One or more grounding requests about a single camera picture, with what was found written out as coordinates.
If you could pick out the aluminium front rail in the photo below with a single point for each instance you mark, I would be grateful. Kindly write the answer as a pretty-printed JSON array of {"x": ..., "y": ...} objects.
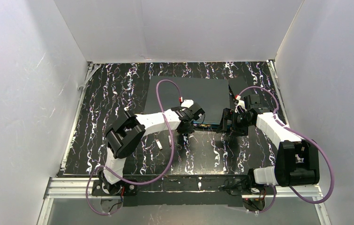
[{"x": 64, "y": 188}]

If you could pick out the metal wrench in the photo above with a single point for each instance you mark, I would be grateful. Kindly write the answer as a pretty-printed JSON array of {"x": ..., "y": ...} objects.
[{"x": 92, "y": 68}]

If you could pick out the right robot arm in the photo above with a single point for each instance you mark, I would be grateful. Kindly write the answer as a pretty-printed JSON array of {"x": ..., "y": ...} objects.
[{"x": 297, "y": 161}]

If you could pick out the large teal network switch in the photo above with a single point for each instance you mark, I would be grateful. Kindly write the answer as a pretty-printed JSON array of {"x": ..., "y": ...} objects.
[{"x": 211, "y": 94}]

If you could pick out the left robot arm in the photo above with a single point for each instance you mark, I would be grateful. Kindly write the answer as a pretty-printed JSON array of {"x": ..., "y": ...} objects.
[{"x": 126, "y": 132}]

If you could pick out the small silver plug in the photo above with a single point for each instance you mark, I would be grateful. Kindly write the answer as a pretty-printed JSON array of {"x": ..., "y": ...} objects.
[
  {"x": 159, "y": 144},
  {"x": 170, "y": 141}
]

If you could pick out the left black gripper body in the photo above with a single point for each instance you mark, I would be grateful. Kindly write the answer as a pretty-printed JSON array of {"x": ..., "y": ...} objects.
[{"x": 186, "y": 124}]

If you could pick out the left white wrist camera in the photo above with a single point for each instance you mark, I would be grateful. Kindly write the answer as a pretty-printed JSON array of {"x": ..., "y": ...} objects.
[{"x": 187, "y": 103}]

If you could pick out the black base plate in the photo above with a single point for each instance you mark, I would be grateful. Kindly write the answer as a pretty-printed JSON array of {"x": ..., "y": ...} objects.
[{"x": 229, "y": 190}]

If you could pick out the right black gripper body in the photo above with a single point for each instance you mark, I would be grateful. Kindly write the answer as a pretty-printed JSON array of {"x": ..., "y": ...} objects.
[{"x": 226, "y": 121}]

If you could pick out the small black network switch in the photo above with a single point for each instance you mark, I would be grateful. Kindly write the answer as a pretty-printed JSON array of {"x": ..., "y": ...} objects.
[{"x": 236, "y": 85}]

